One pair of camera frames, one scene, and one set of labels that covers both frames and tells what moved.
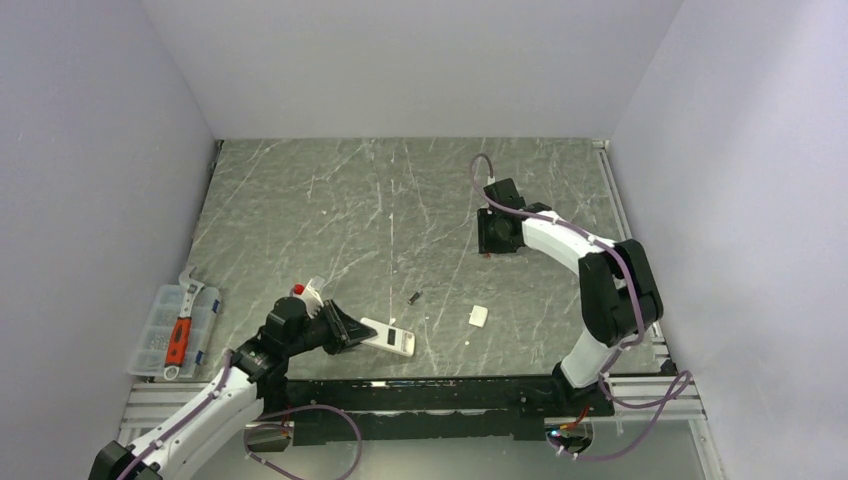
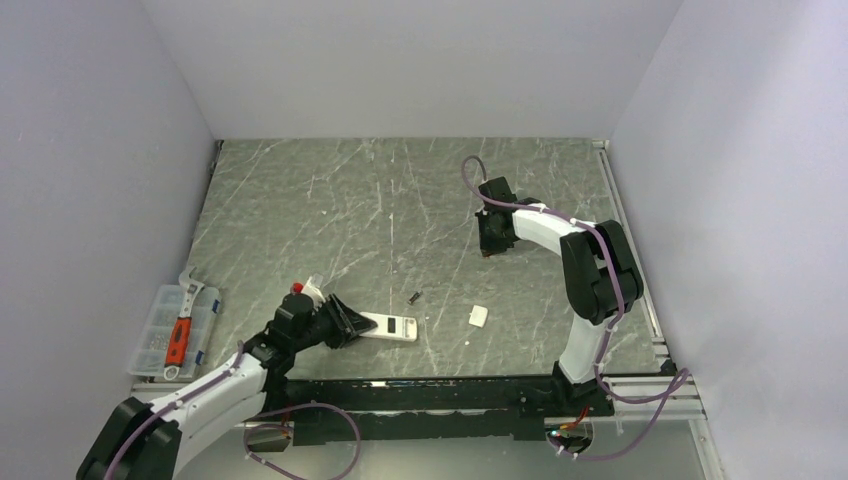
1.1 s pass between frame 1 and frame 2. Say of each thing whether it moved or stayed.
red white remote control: moved
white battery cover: stayed
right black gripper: stayed
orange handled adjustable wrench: stayed
